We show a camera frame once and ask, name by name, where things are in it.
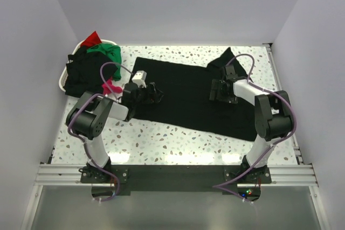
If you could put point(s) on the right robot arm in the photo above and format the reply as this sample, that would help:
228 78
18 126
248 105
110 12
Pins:
273 116

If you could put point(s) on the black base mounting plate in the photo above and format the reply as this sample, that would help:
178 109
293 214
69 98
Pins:
156 178

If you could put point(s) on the black t-shirt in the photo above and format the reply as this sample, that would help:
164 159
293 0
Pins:
186 102

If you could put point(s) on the pink t-shirt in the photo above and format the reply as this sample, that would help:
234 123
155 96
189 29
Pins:
109 88

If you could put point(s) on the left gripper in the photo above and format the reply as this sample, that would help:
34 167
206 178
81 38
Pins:
153 97

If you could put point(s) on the right side aluminium rail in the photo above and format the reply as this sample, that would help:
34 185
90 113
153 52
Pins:
285 103

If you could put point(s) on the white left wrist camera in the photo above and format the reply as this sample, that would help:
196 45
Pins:
139 79

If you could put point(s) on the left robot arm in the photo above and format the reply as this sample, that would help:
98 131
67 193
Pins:
88 117

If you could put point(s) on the green t-shirt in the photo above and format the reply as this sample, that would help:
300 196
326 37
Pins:
111 55

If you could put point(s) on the black clothes pile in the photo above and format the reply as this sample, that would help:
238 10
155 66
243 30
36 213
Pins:
83 72

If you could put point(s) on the red t-shirt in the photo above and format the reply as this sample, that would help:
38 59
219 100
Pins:
92 40

